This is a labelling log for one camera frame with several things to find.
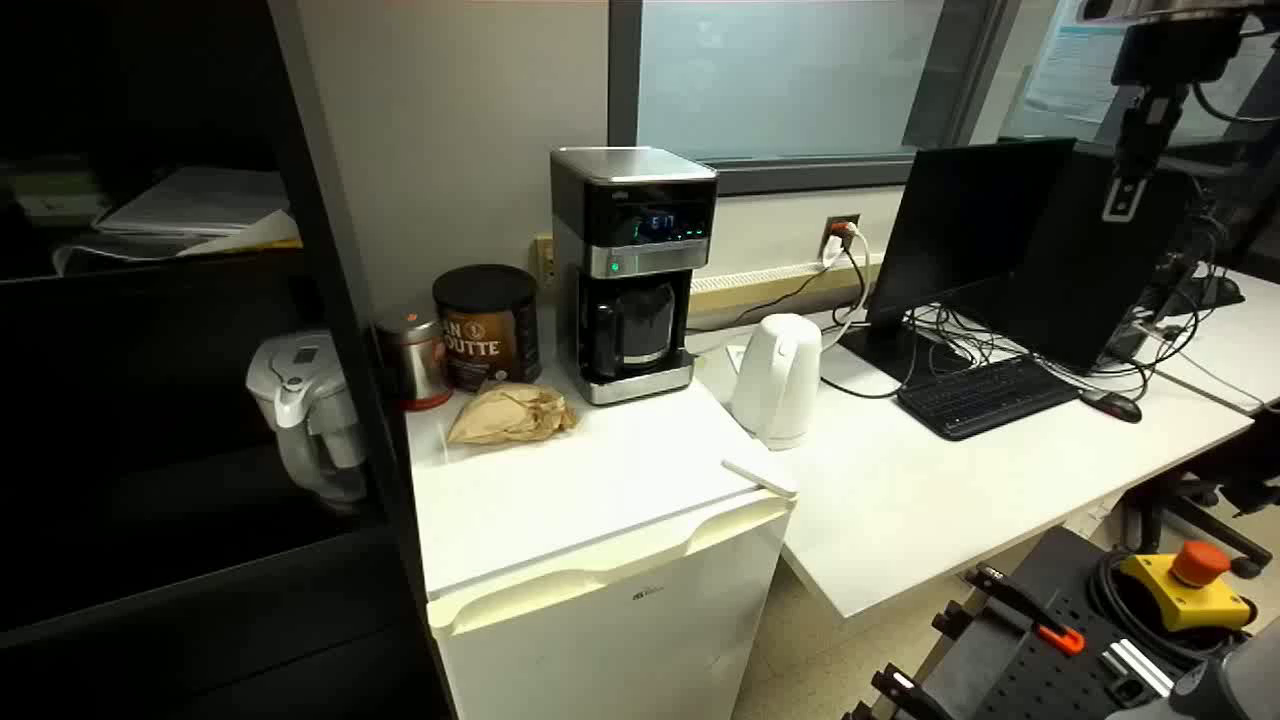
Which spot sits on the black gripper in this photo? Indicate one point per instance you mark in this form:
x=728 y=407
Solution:
x=1172 y=52

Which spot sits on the yellow red emergency stop button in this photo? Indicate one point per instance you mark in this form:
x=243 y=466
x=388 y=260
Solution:
x=1191 y=584

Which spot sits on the black silver drip coffeemaker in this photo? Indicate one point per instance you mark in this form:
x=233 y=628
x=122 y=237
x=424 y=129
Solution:
x=632 y=280

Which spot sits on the black computer monitor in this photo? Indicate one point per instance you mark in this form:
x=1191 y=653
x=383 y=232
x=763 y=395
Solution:
x=966 y=227

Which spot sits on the black computer mouse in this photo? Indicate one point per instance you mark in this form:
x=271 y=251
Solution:
x=1115 y=407

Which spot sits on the black keyboard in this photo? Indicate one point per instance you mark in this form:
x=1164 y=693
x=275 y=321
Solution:
x=984 y=399

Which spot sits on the black office chair base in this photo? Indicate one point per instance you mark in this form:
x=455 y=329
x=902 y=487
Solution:
x=1206 y=505

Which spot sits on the white electric kettle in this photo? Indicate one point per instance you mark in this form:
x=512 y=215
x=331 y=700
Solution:
x=778 y=381

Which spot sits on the black orange bar clamp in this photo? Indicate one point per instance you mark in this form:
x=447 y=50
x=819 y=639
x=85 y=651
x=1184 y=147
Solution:
x=909 y=693
x=1025 y=614

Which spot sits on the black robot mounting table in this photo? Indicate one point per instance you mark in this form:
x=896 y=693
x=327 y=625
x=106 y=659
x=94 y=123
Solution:
x=1025 y=683

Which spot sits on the white mini fridge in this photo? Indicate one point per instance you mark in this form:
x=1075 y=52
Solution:
x=585 y=535

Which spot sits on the dark brown coffee can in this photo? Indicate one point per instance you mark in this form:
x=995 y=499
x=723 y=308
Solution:
x=484 y=329

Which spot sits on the crumpled brown paper bag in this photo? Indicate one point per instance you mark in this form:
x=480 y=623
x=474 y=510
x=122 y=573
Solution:
x=509 y=415

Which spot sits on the small red silver can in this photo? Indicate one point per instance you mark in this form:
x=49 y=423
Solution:
x=422 y=363

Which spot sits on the white water filter pitcher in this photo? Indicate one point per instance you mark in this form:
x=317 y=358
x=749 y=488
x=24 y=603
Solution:
x=308 y=407

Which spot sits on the stack of white papers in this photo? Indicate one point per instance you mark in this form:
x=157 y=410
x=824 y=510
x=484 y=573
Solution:
x=186 y=215

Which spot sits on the black shelving unit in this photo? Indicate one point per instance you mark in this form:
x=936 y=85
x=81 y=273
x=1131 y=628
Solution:
x=161 y=584

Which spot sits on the wall outlet with plugs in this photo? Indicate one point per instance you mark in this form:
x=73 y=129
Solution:
x=842 y=237

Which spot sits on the grey window frame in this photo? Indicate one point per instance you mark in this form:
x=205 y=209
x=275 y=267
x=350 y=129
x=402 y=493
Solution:
x=774 y=171

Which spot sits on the beige wall socket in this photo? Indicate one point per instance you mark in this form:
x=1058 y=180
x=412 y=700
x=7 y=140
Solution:
x=540 y=260

